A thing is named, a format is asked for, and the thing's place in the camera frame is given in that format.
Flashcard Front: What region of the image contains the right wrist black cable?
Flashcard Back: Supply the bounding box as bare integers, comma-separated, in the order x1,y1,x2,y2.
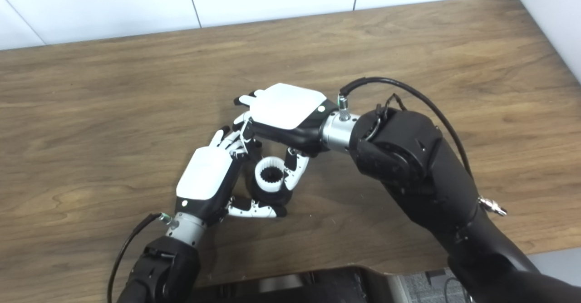
338,77,507,216

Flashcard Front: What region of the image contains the round black plastic part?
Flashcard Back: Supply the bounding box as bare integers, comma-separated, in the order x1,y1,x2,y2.
247,149,295,206

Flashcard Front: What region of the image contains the dark robot torso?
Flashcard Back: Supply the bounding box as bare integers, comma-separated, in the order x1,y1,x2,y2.
191,267,395,303

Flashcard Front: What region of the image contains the black floor cable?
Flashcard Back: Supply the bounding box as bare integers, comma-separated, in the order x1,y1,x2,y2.
443,276,473,303

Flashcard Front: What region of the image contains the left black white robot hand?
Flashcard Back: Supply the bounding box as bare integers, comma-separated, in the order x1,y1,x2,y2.
175,126,287,226

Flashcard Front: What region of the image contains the white plastic ring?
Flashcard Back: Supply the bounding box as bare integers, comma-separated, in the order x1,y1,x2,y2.
254,156,289,192

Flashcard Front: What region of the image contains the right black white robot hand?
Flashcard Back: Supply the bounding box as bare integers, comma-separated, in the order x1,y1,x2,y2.
234,83,339,191

